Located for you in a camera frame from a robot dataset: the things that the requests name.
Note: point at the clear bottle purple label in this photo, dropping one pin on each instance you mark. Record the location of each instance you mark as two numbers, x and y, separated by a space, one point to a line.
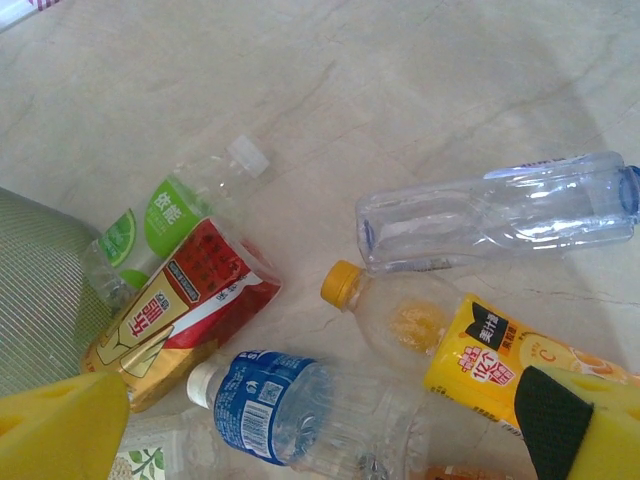
475 225

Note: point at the small clear bottle green-white label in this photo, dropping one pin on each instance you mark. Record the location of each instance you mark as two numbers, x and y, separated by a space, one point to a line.
150 455

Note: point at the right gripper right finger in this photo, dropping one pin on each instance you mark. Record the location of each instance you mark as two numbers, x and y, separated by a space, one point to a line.
590 430

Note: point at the yellow orange juice bottle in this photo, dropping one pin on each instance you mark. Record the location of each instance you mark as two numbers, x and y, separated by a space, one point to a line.
480 360

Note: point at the silver mesh waste bin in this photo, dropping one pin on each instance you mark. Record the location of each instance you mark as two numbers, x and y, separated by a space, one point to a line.
40 300

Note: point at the red gold label bottle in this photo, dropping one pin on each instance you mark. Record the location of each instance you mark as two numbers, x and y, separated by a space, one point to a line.
200 300

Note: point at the clear bottle blue label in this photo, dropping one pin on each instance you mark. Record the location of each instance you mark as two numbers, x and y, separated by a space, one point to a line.
260 400

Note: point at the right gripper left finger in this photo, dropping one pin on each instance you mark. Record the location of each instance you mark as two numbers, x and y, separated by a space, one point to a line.
50 430

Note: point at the crushed brown tea bottle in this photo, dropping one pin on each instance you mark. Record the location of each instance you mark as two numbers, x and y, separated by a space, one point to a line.
475 474

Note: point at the clear bottle green label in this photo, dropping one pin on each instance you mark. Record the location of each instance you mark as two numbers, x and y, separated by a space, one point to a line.
165 225

